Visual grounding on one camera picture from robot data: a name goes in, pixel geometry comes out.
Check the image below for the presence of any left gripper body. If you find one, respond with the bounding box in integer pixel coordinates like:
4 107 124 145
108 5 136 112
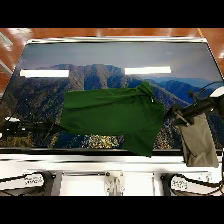
46 122 65 134

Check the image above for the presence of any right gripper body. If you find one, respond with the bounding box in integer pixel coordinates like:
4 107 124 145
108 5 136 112
165 103 192 128

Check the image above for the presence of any grey garment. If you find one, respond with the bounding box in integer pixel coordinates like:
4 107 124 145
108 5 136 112
177 112 220 168

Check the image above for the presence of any green polo shirt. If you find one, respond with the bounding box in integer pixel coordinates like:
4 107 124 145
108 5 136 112
59 80 167 158

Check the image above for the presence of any black cable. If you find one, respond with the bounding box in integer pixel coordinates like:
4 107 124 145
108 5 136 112
192 80 224 98

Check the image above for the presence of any silver frame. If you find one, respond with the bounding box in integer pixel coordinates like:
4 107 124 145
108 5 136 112
0 152 224 197

